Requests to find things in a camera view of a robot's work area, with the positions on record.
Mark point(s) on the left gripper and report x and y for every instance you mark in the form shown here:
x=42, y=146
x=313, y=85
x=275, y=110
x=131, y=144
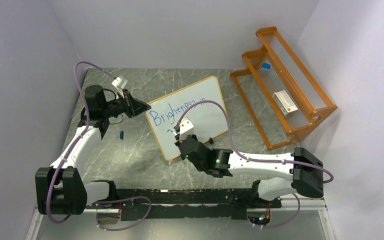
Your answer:
x=131, y=104

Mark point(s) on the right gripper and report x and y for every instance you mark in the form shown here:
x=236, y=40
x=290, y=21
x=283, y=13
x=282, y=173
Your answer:
x=178, y=142

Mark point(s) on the yellow framed whiteboard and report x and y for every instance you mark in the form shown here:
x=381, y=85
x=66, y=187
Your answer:
x=207, y=118

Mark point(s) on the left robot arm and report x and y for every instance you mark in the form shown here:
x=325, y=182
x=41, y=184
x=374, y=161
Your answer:
x=60, y=189

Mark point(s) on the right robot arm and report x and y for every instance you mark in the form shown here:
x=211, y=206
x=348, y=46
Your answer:
x=292, y=172

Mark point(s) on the orange wooden rack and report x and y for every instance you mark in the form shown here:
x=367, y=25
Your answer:
x=287, y=73

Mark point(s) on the white red box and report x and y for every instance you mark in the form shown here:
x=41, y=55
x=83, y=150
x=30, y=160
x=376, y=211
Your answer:
x=284, y=102

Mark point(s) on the blue white small object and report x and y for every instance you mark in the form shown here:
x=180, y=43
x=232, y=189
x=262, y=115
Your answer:
x=266, y=66

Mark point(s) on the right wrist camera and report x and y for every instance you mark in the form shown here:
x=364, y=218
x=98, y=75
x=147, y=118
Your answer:
x=185, y=126

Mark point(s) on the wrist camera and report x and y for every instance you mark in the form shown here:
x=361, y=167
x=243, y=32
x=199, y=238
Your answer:
x=185, y=126
x=119, y=83

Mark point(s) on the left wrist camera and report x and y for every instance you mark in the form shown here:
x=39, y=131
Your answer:
x=119, y=83

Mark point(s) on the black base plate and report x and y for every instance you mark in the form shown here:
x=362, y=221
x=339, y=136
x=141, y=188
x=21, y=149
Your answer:
x=233, y=203

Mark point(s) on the aluminium rail frame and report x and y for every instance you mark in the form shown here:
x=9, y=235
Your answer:
x=307, y=219

